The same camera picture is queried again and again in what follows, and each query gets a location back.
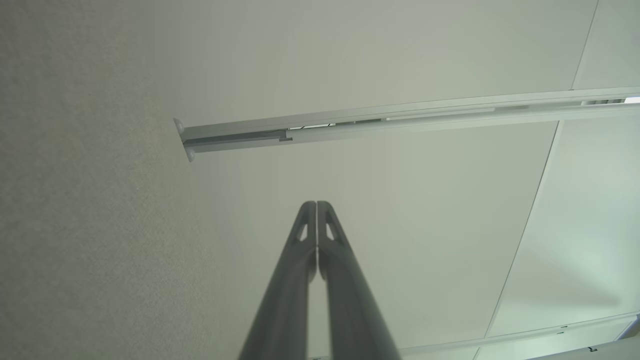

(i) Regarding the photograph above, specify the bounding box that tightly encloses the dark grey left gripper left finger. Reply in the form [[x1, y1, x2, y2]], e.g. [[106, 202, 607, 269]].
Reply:
[[239, 200, 319, 360]]

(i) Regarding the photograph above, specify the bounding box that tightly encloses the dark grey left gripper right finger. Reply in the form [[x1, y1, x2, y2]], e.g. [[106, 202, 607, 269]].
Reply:
[[317, 200, 402, 360]]

